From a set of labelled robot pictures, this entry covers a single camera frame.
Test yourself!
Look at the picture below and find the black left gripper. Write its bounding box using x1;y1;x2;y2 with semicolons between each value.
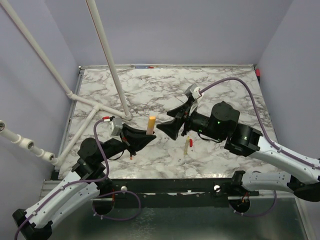
98;123;157;163

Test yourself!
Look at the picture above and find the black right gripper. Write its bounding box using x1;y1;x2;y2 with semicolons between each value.
156;99;224;142

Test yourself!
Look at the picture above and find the orange yellow pen cap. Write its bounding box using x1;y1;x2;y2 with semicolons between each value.
147;116;156;129

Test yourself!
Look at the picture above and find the yellow highlighter pen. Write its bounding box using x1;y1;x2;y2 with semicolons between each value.
183;136;190;156

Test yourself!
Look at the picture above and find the pink pencil-shaped marker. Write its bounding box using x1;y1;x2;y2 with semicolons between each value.
146;127;154;135

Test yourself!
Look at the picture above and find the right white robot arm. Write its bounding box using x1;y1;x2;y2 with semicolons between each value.
156;101;320;202

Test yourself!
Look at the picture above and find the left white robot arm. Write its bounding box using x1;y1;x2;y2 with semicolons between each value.
12;119;156;240

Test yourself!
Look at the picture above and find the blue red marker at edge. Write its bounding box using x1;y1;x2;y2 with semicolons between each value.
134;65;155;69

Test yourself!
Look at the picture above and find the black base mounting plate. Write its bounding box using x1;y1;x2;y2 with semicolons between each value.
91;178;259;212

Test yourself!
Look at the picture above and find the red black clamp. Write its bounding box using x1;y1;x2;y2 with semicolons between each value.
255;68;261;83

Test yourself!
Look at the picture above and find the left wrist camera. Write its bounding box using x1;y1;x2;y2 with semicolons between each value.
108;117;123;137

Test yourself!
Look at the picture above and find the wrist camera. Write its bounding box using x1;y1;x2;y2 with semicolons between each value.
108;117;123;137
184;83;203;115

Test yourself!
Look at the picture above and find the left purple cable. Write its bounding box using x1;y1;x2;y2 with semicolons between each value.
13;116;141;240

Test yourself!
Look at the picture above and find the purple cable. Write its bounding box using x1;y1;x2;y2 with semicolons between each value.
13;116;141;240
198;77;320;217

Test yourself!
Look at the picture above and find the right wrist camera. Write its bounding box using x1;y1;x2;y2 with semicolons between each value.
184;83;203;115

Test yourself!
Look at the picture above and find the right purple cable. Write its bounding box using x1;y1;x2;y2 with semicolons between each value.
198;77;320;217

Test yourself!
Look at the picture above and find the white PVC pipe frame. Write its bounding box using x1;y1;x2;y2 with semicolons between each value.
0;0;133;167

